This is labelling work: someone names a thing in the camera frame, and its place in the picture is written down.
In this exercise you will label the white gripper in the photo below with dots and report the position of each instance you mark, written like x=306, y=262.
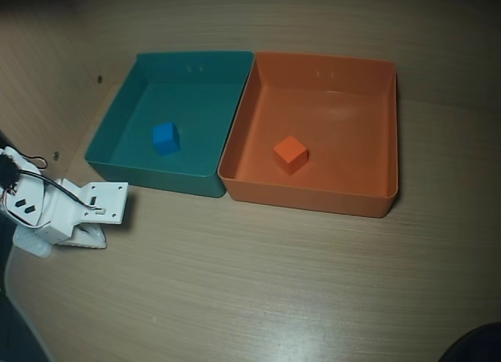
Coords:
x=64, y=229

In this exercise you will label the blue cube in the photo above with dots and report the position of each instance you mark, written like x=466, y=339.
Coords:
x=166, y=138

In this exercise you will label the orange cube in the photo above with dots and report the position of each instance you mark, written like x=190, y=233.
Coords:
x=289, y=152

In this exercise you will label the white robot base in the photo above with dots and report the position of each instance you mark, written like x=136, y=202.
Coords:
x=31, y=244

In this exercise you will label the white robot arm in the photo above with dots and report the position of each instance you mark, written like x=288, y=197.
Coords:
x=15, y=158

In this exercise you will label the teal plastic box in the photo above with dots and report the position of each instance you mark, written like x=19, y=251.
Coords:
x=195, y=103

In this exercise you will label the orange plastic box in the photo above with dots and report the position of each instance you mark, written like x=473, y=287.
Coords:
x=344, y=142

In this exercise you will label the dark round object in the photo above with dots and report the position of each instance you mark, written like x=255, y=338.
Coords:
x=477, y=346

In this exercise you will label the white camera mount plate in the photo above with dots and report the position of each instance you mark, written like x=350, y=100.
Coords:
x=107, y=201

